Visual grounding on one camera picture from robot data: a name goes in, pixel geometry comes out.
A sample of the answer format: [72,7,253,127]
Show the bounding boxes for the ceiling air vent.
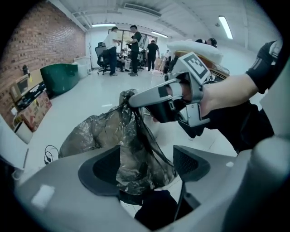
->
[124,2,162,17]

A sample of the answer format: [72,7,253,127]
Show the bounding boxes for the black office chair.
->
[94,42,112,75]

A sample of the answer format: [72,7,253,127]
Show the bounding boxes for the person's black striped shirt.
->
[246,40,284,95]

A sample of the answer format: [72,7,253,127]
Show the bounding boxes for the dark green tub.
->
[40,63,79,97]

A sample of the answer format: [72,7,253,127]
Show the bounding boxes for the brown cardboard box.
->
[10,74,32,105]

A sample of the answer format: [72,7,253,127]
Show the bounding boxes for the thin black cable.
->
[174,181,187,223]

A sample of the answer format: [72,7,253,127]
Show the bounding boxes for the printed cardboard box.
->
[21,90,53,132]

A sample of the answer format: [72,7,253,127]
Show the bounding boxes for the black floor cable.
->
[44,145,60,165]

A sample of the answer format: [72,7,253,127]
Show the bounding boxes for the person's black trousers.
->
[133,99,275,227]

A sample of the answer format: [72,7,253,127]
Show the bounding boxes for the small white bin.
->
[13,121,34,145]

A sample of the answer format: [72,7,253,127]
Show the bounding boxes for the person's right hand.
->
[172,82,191,102]

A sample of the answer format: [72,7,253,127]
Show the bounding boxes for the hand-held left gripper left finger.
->
[13,145,145,232]

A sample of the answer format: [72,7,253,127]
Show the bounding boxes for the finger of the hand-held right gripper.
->
[147,98,189,124]
[128,78,182,108]

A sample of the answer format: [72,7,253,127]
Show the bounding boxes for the person's right forearm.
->
[200,73,260,120]

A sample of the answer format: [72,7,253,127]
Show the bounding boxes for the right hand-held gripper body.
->
[164,51,212,139]

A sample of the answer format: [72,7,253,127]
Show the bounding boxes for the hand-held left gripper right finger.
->
[158,135,290,232]

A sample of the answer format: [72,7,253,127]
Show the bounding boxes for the long black box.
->
[17,81,47,110]

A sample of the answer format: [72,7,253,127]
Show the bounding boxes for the black plastic bin bag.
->
[58,88,179,196]

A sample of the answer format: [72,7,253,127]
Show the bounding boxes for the wooden table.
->
[174,51,231,79]

